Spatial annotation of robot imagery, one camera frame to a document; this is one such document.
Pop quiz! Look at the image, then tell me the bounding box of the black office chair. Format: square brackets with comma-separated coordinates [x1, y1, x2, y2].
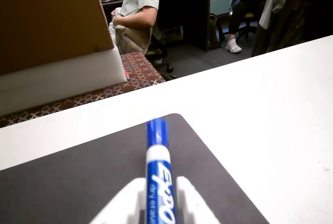
[145, 0, 178, 80]

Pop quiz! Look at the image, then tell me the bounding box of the blue Expo dry-erase marker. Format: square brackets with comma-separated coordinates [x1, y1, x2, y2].
[145, 117, 178, 224]

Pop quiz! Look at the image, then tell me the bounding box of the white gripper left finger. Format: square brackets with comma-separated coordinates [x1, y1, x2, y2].
[89, 178, 148, 224]

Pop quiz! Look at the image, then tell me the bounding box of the dark wooden desk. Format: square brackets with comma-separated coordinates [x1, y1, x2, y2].
[101, 0, 212, 53]

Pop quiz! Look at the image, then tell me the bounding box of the white foam block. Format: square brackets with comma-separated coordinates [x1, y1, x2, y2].
[0, 46, 129, 117]

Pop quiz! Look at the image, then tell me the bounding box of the person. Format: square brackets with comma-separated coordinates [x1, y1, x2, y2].
[225, 0, 276, 54]
[108, 0, 165, 56]

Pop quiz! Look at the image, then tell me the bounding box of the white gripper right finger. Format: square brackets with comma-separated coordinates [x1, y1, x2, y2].
[176, 176, 222, 224]

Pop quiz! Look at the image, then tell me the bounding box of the grey jacket on chair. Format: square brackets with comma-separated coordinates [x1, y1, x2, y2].
[250, 0, 317, 58]

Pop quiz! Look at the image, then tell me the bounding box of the dark backpack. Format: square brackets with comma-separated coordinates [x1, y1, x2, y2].
[208, 13, 226, 51]

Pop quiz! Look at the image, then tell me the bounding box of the grey WOWROBO mat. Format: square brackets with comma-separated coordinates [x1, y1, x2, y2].
[0, 113, 271, 224]

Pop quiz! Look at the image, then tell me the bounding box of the wall radiator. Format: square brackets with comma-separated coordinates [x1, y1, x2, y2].
[210, 0, 233, 16]

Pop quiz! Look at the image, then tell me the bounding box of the brown cardboard box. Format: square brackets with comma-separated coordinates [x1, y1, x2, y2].
[0, 0, 116, 77]

